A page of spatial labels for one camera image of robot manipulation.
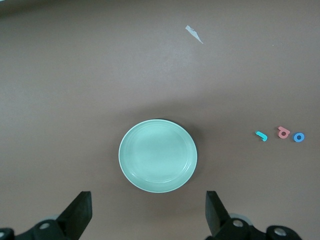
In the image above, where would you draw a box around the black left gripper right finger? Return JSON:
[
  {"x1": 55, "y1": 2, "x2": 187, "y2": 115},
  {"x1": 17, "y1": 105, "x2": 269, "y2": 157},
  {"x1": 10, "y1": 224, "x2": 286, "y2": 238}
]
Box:
[{"x1": 205, "y1": 190, "x2": 305, "y2": 240}]

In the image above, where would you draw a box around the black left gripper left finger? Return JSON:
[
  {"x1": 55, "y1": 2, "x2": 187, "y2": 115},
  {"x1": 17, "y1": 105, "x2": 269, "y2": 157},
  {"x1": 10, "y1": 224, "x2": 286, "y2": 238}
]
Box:
[{"x1": 0, "y1": 190, "x2": 93, "y2": 240}]

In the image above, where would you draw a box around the teal letter r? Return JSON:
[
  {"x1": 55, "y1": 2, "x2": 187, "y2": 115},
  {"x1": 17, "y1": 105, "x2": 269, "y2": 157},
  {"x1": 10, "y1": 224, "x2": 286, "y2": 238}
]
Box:
[{"x1": 254, "y1": 130, "x2": 268, "y2": 143}]

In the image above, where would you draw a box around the red letter p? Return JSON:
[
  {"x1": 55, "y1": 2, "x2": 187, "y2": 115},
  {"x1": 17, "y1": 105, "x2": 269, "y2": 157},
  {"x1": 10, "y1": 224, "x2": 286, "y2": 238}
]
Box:
[{"x1": 276, "y1": 126, "x2": 290, "y2": 140}]

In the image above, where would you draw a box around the blue letter o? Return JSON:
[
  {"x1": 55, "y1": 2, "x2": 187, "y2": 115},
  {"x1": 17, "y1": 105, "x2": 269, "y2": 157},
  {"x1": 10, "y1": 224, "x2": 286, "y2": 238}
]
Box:
[{"x1": 292, "y1": 131, "x2": 306, "y2": 143}]

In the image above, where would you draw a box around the pale green plate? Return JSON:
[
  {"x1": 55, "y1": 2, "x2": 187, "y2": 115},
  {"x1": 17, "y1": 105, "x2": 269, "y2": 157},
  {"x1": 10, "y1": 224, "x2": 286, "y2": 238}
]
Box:
[{"x1": 118, "y1": 119, "x2": 198, "y2": 194}]

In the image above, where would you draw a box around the brown table cover sheet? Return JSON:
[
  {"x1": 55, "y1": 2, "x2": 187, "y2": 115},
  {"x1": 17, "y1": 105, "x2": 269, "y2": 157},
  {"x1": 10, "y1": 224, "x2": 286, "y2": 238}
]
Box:
[{"x1": 0, "y1": 0, "x2": 320, "y2": 240}]

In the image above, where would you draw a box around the white paper scrap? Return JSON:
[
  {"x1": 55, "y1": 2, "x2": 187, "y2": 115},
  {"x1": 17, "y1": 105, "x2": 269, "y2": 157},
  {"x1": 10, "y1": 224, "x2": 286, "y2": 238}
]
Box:
[{"x1": 185, "y1": 24, "x2": 204, "y2": 45}]

